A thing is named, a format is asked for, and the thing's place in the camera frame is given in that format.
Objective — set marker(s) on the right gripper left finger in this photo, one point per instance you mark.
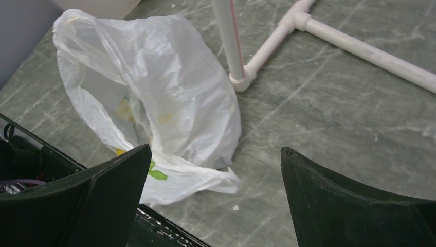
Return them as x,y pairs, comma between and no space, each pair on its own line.
93,207

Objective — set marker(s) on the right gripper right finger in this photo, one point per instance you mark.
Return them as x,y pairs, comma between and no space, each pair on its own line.
330,209

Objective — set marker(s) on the white plastic bag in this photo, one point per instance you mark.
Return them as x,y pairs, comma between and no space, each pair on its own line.
153,81

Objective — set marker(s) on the white plastic basin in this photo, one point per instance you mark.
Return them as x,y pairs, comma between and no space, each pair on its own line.
108,9

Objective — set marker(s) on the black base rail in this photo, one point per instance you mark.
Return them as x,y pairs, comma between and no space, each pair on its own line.
27,161

